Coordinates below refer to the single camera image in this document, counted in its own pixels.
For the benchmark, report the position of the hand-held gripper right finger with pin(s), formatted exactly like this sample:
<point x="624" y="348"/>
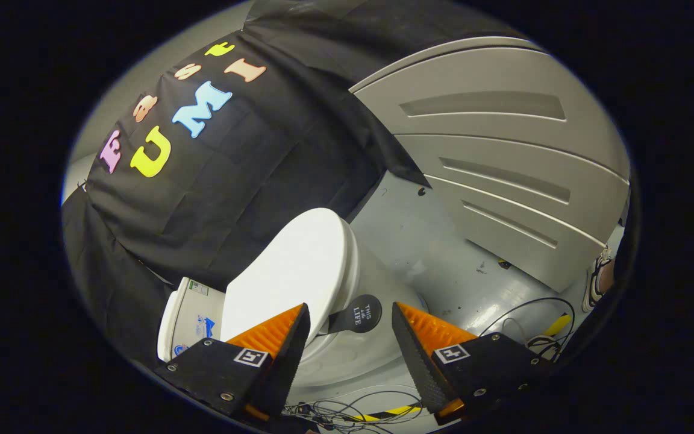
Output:
<point x="419" y="361"/>

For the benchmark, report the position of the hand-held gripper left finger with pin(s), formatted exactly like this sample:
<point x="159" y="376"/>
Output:
<point x="284" y="361"/>

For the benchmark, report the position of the white toilet lid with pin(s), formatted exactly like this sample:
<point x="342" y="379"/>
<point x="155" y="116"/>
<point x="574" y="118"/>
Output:
<point x="293" y="271"/>

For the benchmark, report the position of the white toilet tank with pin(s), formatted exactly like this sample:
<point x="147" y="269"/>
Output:
<point x="193" y="319"/>

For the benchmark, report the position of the white toilet bowl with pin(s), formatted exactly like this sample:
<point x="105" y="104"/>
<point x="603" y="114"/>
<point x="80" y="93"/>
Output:
<point x="377" y="271"/>

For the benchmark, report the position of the yellow black floor tape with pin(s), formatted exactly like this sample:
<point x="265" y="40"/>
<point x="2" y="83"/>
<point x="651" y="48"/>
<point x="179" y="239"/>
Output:
<point x="392" y="413"/>

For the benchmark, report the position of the black backdrop cloth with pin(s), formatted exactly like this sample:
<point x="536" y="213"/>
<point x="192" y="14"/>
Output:
<point x="262" y="169"/>

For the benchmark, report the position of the person's shoe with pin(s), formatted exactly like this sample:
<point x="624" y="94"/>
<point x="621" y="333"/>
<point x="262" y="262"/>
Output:
<point x="599" y="280"/>

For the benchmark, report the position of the grey drawer cabinet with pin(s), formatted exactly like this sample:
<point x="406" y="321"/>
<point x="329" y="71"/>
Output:
<point x="503" y="163"/>

